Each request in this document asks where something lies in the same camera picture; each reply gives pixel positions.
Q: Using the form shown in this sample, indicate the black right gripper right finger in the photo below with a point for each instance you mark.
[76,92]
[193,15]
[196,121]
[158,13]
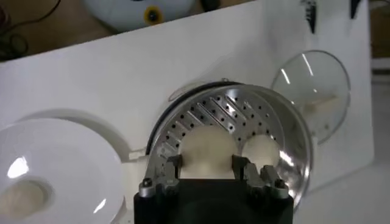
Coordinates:
[253,175]

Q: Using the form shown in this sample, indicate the white steamed baozi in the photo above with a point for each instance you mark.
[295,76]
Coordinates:
[21,199]
[207,146]
[260,150]

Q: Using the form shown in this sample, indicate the round glass pot lid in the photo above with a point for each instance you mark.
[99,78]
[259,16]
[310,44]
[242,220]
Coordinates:
[310,91]

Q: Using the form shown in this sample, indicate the round white plate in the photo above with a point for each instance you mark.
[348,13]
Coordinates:
[76,170]

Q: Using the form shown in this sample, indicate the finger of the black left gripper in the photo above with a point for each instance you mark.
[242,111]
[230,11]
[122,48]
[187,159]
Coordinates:
[311,15]
[355,6]

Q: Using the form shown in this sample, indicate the perforated steel steamer basket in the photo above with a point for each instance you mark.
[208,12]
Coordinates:
[292,137]

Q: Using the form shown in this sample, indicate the cream electric cooking pot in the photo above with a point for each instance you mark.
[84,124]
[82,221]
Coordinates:
[137,154]

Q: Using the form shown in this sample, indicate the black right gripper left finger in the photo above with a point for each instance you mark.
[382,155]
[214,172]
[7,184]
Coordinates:
[170,176]

